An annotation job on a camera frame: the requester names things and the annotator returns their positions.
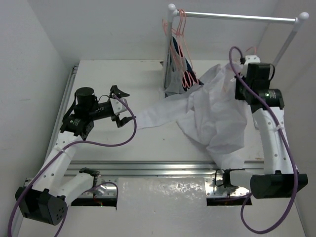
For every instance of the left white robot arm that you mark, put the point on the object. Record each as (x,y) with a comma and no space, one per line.
(46,199)

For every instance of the grey hanging garment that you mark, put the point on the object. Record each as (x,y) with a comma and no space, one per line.
(176,66)

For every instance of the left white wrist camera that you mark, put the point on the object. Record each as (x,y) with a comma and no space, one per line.
(116,106)

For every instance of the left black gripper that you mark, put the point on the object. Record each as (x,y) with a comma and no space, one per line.
(114,116)

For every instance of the pink wire hanger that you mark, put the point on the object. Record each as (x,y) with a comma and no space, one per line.
(251,49)

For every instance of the white clothes rack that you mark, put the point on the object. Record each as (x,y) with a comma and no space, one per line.
(271,19)

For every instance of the white shirt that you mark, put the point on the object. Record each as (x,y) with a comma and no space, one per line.
(208,113)

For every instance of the pink hangers on rack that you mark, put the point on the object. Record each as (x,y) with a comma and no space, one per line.
(178,28)

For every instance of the dark blue hanging garment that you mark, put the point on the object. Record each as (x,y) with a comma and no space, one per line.
(189,76)

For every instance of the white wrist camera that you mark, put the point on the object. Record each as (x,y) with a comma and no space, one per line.
(116,106)
(250,59)

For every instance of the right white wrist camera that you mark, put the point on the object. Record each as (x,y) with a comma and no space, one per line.
(250,59)

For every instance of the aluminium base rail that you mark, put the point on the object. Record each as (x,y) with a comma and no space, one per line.
(111,171)

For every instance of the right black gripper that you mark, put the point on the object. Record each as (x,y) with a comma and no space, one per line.
(238,94)

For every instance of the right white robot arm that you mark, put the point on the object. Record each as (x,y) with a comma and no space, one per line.
(281,178)

